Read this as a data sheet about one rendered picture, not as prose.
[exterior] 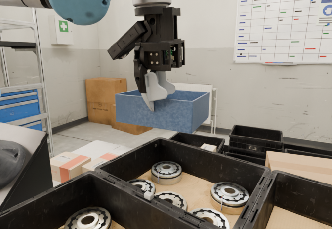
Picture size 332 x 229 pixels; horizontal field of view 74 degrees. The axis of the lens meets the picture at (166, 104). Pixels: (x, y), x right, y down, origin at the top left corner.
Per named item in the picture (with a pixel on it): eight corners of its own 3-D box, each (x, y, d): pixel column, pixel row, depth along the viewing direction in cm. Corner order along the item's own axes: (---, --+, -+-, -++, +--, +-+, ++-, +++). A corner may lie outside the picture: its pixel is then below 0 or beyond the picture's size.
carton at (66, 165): (45, 177, 97) (43, 162, 95) (66, 165, 108) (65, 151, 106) (72, 186, 91) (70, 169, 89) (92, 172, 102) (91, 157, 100)
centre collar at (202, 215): (191, 224, 49) (191, 222, 49) (202, 212, 53) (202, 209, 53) (212, 235, 47) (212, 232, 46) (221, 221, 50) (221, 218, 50)
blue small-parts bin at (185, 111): (115, 121, 55) (114, 94, 53) (145, 109, 68) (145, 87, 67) (191, 133, 47) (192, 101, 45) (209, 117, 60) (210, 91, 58)
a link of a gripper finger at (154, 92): (165, 118, 45) (163, 73, 42) (141, 114, 48) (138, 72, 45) (172, 113, 47) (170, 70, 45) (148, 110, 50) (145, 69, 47)
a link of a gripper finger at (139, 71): (142, 95, 44) (138, 50, 41) (135, 94, 45) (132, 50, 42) (153, 89, 48) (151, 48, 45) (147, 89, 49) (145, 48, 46)
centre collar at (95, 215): (71, 224, 49) (71, 222, 49) (88, 211, 54) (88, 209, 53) (87, 233, 47) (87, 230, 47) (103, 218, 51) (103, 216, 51)
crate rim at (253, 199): (92, 176, 60) (91, 168, 60) (158, 142, 84) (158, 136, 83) (234, 252, 37) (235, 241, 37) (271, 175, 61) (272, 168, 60)
